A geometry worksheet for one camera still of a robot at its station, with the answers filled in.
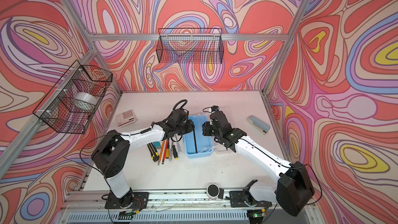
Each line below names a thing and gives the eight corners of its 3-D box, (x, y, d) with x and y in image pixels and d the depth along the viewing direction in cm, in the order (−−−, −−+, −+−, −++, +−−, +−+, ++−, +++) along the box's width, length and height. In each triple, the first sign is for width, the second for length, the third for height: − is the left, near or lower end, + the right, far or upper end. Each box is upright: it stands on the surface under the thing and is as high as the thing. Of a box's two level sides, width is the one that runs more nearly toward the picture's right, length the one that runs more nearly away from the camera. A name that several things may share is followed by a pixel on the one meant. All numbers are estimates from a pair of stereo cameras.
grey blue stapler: (265, 136, 98) (267, 132, 94) (246, 121, 105) (248, 117, 101) (269, 132, 100) (272, 127, 96) (250, 117, 107) (252, 113, 103)
